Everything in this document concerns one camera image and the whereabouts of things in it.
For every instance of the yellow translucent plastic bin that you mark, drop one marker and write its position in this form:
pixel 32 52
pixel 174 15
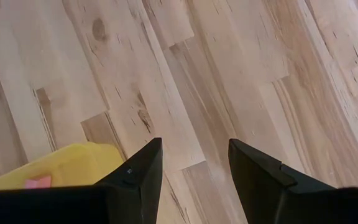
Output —
pixel 73 165

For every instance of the pink wooden block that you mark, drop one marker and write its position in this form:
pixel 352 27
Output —
pixel 44 181
pixel 30 184

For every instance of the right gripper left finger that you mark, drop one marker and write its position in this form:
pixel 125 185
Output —
pixel 138 186

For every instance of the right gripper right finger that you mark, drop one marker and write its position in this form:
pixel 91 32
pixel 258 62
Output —
pixel 259 183

